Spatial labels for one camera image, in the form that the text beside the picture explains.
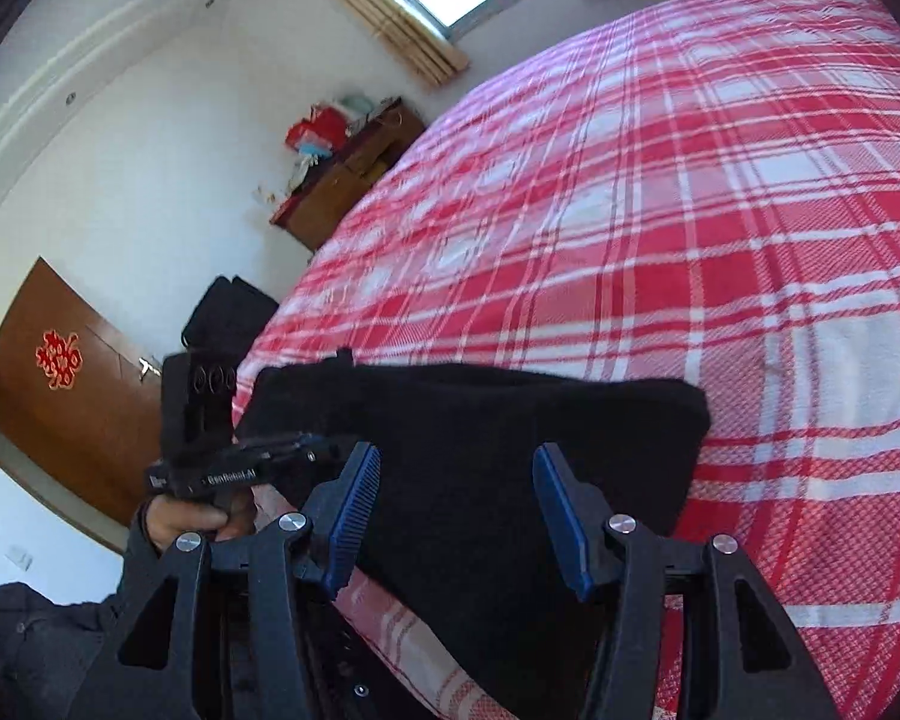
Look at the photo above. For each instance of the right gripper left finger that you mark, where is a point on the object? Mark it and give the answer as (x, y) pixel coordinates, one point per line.
(170, 654)

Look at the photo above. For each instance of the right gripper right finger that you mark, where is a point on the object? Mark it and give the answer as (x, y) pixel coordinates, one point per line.
(742, 657)

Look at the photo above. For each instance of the black pants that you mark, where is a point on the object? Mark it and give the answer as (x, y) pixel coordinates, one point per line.
(457, 536)

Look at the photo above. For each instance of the person's left hand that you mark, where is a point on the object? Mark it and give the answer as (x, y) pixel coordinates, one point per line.
(167, 518)

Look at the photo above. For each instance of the brown wooden door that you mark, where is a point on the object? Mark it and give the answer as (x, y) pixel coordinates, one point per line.
(97, 438)

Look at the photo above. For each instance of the red double happiness decoration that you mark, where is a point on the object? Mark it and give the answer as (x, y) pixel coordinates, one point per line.
(59, 357)

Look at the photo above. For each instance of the brown wooden desk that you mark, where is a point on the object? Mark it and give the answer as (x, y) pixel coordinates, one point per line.
(314, 211)

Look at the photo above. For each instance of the red bag on desk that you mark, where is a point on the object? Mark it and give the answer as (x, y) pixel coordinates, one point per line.
(324, 130)

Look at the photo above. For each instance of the red white plaid bedspread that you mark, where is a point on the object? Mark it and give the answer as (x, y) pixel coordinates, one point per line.
(706, 189)

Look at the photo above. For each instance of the beige curtain left panel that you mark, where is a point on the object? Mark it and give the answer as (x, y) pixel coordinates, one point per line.
(419, 48)

